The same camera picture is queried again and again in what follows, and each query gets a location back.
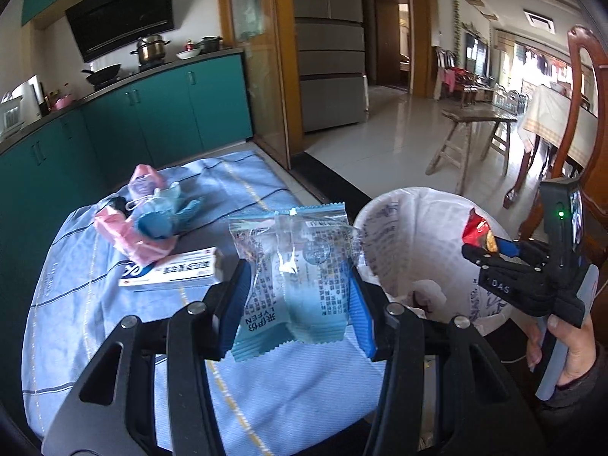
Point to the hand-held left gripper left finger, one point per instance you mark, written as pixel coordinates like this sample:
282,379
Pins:
235,304

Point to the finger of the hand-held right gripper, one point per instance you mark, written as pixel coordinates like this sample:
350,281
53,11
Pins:
484,256
506,246

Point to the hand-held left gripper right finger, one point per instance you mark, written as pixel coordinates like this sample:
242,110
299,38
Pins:
363,313

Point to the red snack wrapper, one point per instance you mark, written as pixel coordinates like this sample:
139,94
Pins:
477,230

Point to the white waste bin with liner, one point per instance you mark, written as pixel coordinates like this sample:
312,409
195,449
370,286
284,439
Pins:
418,228

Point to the clear blue snack wrapper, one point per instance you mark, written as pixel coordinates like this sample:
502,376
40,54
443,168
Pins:
304,266

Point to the person's right forearm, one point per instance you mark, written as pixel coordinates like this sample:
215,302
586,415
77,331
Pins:
579,413

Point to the person's right hand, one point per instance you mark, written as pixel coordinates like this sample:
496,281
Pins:
577,351

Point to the white blue medicine box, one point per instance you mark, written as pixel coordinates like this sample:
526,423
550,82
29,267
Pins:
171,268

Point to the blue checked tablecloth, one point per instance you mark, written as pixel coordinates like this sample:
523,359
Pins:
142,332

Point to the blue face mask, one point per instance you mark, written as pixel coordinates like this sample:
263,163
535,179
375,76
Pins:
161,216

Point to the wooden bench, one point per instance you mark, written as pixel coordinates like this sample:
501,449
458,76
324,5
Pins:
475,116

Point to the pink plastic bag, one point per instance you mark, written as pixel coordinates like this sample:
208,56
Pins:
118,237

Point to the dining table with cream cloth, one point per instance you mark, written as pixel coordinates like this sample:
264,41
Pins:
546,114

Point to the white low fence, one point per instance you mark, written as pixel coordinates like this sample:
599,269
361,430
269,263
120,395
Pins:
508,99

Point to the small pink wrapper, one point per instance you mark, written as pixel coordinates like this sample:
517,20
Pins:
146,181

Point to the crumpled black bag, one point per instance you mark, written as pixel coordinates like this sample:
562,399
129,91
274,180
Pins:
118,204

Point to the dark red wooden chair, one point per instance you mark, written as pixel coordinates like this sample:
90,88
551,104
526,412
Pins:
582,104

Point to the wooden chairs with red clothes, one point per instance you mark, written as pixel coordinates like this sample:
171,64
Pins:
456,76

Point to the green vine garland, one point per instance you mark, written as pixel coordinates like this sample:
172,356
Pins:
457,23

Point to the ceiling air vent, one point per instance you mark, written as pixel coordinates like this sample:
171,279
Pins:
539,20

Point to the brown interior door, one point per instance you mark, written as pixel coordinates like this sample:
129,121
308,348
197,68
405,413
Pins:
387,42

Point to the wooden framed glass door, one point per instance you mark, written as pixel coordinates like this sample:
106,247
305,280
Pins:
247,57

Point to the grey refrigerator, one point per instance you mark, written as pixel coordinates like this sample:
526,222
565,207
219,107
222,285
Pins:
327,57

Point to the white bowl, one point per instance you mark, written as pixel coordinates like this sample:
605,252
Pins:
187,54

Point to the dark casserole pot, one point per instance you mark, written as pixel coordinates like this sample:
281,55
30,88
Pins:
210,45

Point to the black wok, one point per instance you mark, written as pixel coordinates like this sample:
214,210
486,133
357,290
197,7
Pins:
107,73

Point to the pink bowl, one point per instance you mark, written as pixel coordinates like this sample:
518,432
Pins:
64,101

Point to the steel cooking pot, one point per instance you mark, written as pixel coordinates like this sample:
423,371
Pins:
151,50

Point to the white dish rack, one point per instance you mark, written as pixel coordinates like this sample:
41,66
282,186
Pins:
9,114

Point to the white countertop appliance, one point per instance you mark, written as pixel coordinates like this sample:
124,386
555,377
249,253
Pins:
26,95

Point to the black range hood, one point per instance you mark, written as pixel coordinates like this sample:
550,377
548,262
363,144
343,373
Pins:
123,14

